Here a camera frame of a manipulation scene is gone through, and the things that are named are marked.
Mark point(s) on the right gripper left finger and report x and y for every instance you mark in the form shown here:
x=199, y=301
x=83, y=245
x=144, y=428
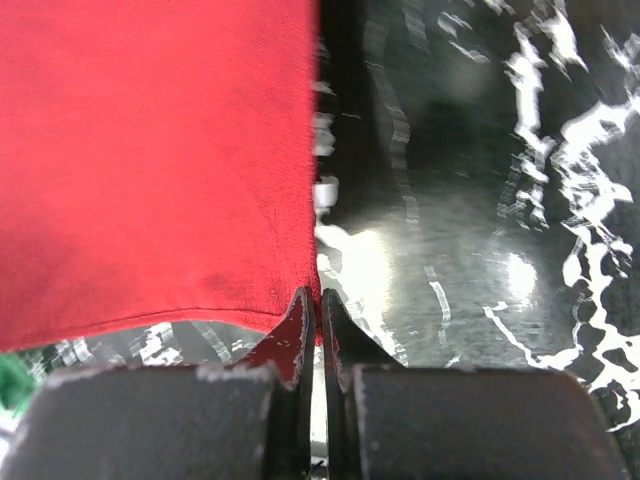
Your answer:
x=288, y=349

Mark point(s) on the green white cloth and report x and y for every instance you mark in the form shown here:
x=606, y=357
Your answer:
x=18, y=384

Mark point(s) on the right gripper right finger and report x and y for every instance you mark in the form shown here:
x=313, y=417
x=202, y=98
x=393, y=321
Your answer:
x=367, y=417

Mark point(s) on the red cloth napkin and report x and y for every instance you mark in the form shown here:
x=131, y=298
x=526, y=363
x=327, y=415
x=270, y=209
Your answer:
x=156, y=164

